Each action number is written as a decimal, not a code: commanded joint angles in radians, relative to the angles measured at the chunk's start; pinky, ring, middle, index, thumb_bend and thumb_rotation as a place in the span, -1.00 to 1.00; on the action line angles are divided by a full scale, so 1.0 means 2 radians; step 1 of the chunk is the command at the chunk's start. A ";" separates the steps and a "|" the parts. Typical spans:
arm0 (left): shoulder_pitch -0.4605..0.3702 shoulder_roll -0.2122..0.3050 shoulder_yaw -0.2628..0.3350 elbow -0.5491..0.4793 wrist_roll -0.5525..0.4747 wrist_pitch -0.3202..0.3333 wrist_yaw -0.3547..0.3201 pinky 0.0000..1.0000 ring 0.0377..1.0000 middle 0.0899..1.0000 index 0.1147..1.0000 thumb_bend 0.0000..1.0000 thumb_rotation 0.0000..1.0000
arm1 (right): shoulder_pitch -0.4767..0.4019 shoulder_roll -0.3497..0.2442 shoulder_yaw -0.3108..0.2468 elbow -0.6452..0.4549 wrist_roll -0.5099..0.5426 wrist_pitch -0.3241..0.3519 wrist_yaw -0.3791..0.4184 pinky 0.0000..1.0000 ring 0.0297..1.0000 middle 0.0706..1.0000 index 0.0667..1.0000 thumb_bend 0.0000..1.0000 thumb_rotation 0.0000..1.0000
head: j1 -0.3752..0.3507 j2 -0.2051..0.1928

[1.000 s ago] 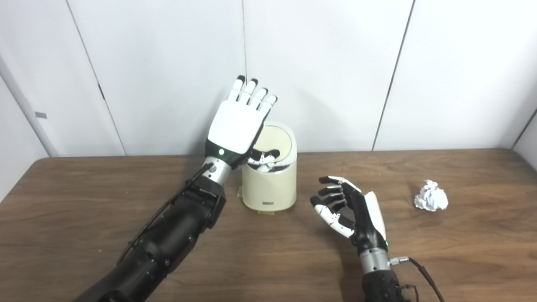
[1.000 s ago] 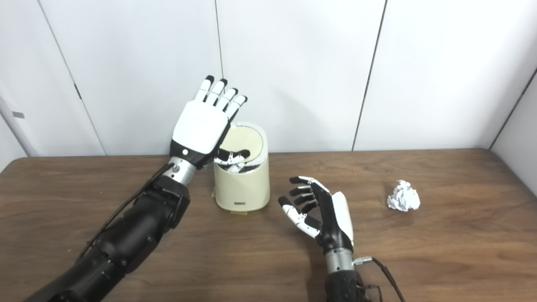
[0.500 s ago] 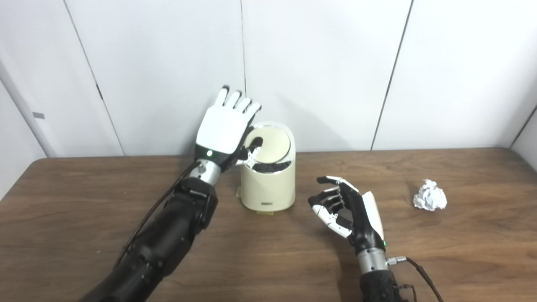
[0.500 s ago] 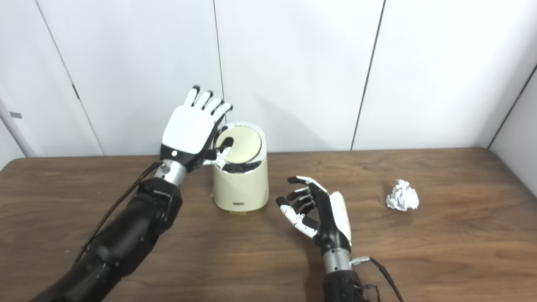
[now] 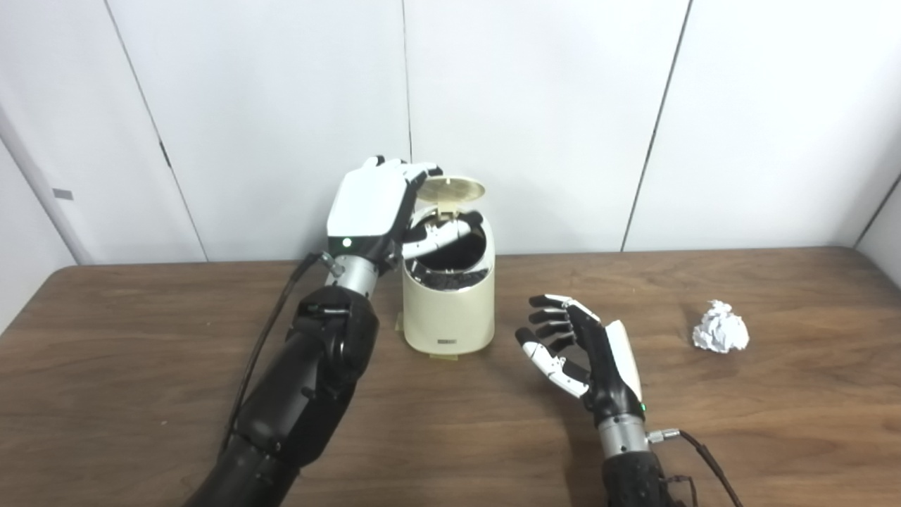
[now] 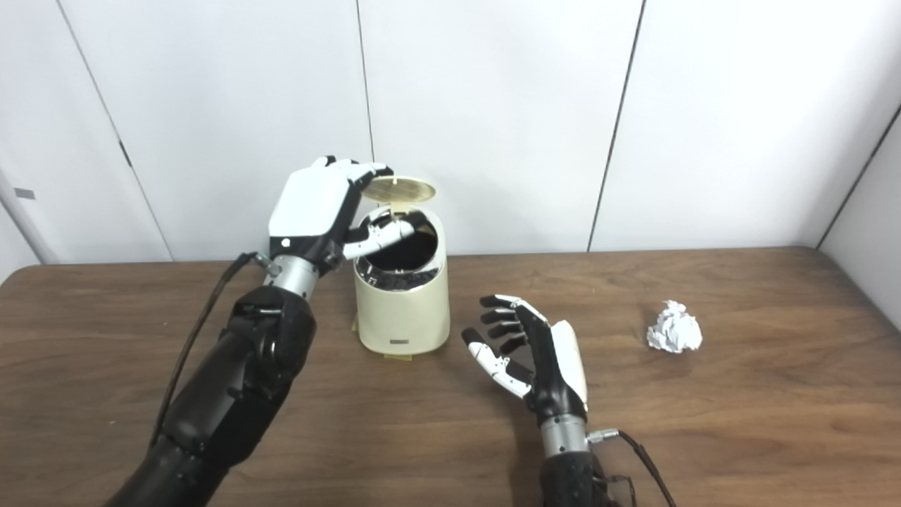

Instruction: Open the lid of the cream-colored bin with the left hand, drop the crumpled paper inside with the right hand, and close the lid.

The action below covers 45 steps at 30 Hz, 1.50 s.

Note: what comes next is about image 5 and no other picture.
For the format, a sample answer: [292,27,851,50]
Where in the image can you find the cream-colored bin body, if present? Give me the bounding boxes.
[400,204,496,355]

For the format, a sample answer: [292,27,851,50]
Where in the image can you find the cream round bin lid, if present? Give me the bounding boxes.
[417,176,487,215]

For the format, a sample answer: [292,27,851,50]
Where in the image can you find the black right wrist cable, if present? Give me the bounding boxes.
[648,427,745,507]

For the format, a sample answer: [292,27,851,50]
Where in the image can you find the white paper ball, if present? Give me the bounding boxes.
[692,299,750,354]

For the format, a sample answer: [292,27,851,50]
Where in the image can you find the white and black left hand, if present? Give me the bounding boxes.
[327,156,485,277]

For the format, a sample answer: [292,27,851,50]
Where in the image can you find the white and black right hand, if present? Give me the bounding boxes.
[515,294,647,427]

